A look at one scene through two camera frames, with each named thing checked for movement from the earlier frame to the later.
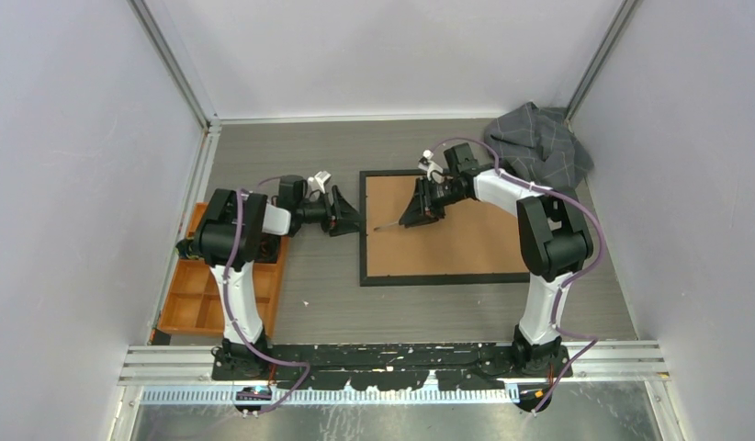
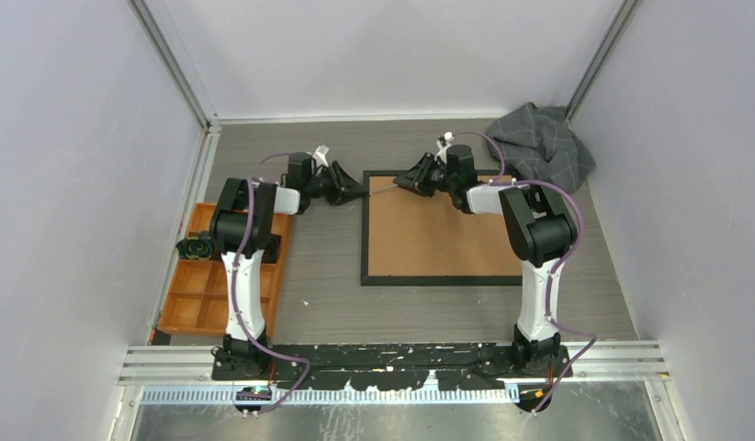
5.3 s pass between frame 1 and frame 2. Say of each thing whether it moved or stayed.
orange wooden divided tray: stayed
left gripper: moved
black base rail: stayed
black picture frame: stayed
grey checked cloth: stayed
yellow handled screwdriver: moved
